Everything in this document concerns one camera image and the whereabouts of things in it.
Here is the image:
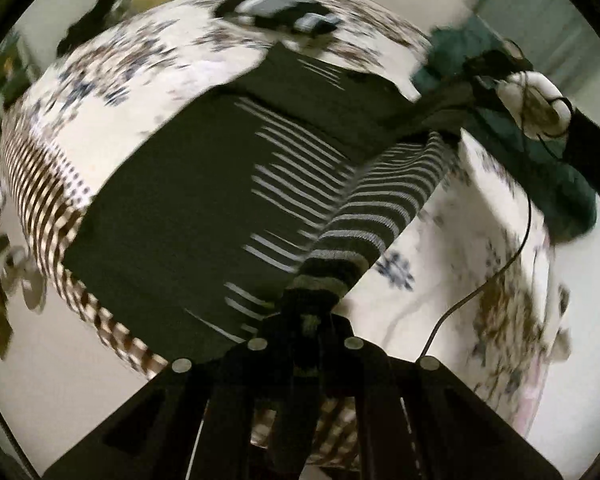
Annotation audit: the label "black striped knit sweater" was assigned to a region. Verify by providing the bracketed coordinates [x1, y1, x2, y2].
[64, 46, 452, 362]

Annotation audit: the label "right forearm black sleeve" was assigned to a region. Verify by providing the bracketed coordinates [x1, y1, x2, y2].
[562, 110, 600, 196]

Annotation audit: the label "folded black grey clothes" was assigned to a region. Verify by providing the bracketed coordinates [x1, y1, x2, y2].
[213, 0, 341, 38]

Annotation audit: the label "white gloved right hand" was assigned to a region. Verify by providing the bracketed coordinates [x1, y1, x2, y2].
[495, 72, 573, 140]

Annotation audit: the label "white floral bed blanket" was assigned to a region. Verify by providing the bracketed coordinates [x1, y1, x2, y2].
[2, 0, 562, 434]

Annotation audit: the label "dark teal folded blanket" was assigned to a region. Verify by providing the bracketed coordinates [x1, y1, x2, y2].
[412, 16, 597, 243]

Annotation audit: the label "thin black cable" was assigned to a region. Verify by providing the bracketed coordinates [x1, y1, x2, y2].
[417, 109, 534, 361]

